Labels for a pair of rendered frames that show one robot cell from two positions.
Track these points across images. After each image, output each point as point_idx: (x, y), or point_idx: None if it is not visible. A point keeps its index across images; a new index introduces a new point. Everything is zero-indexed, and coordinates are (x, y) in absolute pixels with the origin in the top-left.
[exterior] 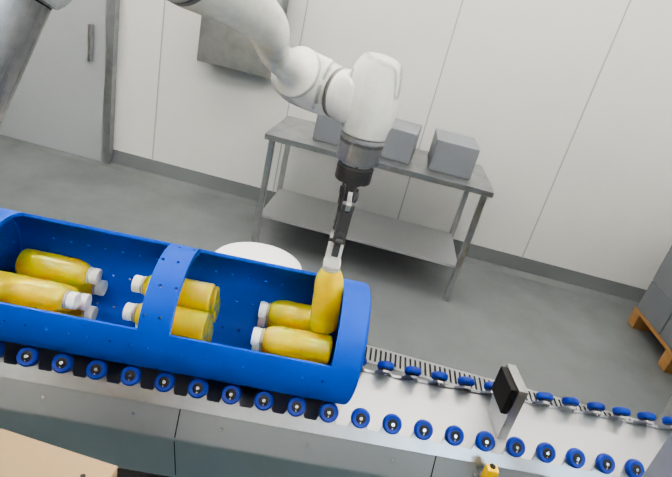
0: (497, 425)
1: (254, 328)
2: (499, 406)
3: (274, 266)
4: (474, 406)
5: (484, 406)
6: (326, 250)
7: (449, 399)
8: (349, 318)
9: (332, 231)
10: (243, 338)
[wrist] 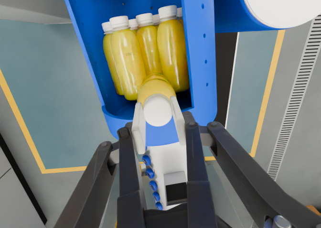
0: (168, 177)
1: (117, 17)
2: (169, 186)
3: (182, 5)
4: (183, 165)
5: (186, 169)
6: (174, 100)
7: (184, 153)
8: (121, 126)
9: (177, 123)
10: (170, 1)
